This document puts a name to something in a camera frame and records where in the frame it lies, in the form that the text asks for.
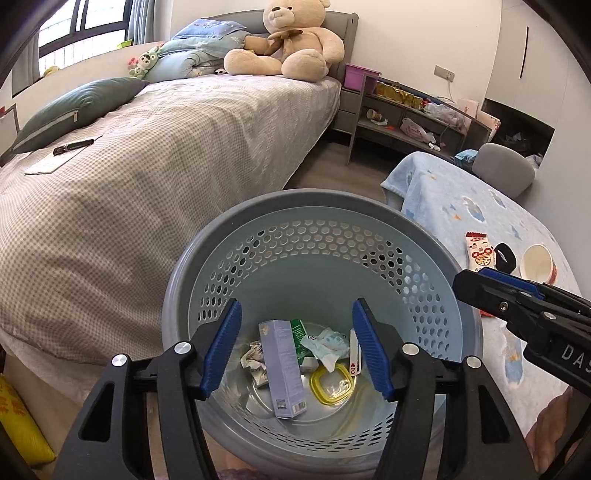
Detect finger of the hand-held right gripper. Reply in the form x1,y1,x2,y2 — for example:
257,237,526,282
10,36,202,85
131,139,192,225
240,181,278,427
451,270,561,344
478,267,591,319

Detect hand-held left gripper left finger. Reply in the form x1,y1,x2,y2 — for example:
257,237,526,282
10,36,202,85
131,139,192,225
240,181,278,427
53,298,243,480

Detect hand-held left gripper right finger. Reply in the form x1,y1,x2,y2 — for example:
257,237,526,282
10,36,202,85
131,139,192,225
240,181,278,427
352,298,539,480

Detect red playing card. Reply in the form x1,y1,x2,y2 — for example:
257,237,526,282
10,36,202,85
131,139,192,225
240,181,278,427
348,328,366,377

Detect light blue wipes packet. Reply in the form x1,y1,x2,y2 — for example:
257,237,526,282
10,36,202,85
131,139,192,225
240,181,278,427
302,327,352,372

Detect red and cream snack packet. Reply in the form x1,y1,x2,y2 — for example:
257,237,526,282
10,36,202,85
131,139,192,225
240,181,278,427
464,232,498,319

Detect lavender cardboard box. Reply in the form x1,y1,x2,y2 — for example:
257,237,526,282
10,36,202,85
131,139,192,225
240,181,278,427
259,318,308,419

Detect yellow plastic lid ring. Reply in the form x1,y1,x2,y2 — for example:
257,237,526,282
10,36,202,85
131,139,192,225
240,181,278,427
310,363,356,407

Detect small green box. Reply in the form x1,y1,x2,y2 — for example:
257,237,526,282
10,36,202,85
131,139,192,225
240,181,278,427
291,318,319,370

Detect grey perforated wastebasket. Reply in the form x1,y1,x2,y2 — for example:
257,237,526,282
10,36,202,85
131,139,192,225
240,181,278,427
161,188,485,478

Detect person's right hand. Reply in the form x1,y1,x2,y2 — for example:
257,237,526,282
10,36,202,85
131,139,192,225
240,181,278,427
526,387,583,472

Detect red and white paper cup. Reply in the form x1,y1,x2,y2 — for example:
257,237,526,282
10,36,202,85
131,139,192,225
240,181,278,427
520,244,555,284

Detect light blue printed blanket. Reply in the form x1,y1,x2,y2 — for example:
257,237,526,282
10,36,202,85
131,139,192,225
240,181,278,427
381,150,591,435

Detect grey chair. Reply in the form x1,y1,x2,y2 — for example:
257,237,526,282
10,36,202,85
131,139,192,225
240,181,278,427
471,143,536,199

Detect pink paper bag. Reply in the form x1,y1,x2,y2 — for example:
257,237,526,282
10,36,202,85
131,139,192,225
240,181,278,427
475,110,502,132

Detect pink plastic bag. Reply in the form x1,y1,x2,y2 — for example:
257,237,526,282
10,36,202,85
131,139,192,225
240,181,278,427
401,117,437,141

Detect clear plastic bag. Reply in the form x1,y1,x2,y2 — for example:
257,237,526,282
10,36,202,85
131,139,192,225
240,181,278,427
422,102,467,127

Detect bed with grey checked sheet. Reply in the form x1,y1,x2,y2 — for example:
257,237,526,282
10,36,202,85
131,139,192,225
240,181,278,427
0,74,342,407

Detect grey shelf desk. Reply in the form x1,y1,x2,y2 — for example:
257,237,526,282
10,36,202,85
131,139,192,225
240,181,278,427
347,74,492,164

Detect yellow bag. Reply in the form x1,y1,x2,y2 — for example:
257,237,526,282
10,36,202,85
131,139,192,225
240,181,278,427
0,374,56,467

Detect gold foil packets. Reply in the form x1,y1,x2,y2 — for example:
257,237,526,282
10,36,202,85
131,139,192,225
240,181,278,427
374,82,423,109

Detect white wardrobe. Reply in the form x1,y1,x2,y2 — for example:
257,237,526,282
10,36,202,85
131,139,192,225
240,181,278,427
482,0,591,195

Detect grey nightstand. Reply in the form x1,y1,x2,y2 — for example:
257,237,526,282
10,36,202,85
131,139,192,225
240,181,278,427
333,85,360,134

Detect black pen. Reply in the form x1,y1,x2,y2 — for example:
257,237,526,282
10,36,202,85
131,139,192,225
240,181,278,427
53,136,103,156

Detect white paper sheet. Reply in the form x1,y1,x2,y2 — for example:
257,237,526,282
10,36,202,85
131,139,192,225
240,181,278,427
24,148,79,175

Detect purple plastic box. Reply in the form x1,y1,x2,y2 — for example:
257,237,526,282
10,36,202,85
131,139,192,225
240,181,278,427
344,64,383,92

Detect dark green pillow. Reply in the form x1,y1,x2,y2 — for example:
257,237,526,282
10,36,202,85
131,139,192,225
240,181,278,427
11,77,149,154

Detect light blue quilt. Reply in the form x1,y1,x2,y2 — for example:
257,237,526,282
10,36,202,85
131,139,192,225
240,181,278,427
147,39,252,83

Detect small green plush toy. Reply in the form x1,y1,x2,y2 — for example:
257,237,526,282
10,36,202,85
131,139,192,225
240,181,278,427
128,46,162,79

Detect grey bed headboard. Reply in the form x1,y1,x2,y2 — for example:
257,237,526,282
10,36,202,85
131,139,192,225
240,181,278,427
203,9,360,84

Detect large beige teddy bear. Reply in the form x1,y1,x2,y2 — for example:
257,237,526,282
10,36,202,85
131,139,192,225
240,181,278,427
223,0,346,83

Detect blue printed pillow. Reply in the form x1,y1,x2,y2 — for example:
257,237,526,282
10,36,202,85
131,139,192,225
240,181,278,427
171,18,250,49

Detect grey curtain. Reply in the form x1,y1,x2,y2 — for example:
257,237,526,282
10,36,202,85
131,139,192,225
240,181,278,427
127,0,174,44

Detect black ring object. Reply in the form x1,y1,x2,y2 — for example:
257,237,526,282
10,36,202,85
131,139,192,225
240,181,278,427
493,242,517,276

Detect window with black frame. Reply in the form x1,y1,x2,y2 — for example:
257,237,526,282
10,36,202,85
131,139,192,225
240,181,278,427
37,0,134,58

